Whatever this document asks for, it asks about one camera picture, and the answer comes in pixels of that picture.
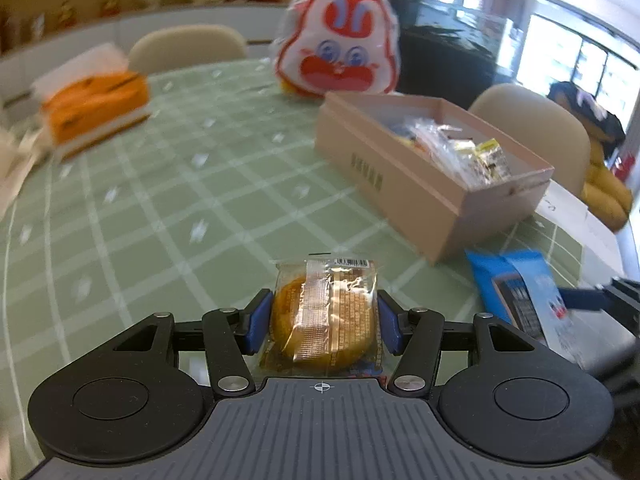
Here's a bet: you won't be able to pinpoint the beige chair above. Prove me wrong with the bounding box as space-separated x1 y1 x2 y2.
467 83 592 201
127 24 249 76

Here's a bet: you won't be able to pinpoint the black fish tank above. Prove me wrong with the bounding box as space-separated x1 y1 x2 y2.
390 0 531 106

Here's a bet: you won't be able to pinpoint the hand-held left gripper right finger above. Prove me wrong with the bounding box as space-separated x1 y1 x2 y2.
376 290 541 398

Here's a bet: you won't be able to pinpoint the white red rabbit bag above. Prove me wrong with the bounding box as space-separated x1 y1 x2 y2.
270 0 401 98

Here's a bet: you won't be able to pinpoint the yellow candy packet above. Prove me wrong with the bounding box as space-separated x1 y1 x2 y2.
467 137 512 184

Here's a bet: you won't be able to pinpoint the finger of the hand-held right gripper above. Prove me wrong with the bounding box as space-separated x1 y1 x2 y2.
559 274 640 338

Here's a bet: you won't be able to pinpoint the pink cardboard box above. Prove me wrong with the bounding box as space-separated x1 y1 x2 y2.
314 91 556 266

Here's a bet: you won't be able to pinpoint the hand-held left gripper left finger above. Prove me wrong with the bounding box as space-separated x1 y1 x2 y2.
112 287 275 398

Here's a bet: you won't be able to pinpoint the orange tissue box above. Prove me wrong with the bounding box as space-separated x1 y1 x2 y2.
30 42 151 163

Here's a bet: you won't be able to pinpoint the green checked tablecloth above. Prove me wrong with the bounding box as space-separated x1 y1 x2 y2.
0 57 586 461

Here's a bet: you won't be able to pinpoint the cream scalloped cloth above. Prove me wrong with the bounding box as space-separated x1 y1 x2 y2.
0 125 48 221

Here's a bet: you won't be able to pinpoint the white paper sheet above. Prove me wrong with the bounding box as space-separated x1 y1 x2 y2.
535 180 623 266

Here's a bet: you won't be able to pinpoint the dark blue clothes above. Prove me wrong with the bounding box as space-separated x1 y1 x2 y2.
546 80 627 143

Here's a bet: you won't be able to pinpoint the clear snack packet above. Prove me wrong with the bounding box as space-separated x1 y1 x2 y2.
407 116 481 188

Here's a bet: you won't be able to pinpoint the white cabinet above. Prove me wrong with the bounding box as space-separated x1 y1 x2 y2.
0 2 291 111

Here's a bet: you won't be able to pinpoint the large blue snack packet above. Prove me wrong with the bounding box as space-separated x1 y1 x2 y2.
464 249 601 372

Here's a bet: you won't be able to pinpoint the orange cake packet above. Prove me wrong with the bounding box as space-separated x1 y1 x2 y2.
259 256 388 378

